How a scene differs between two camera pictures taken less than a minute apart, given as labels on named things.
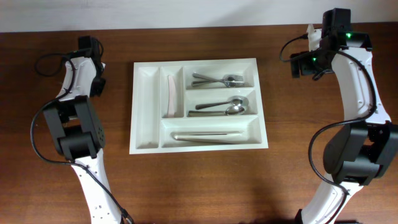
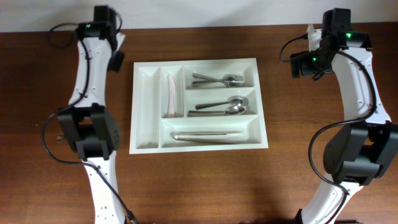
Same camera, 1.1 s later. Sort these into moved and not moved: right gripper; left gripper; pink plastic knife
Moved: left gripper
Not moved: pink plastic knife; right gripper
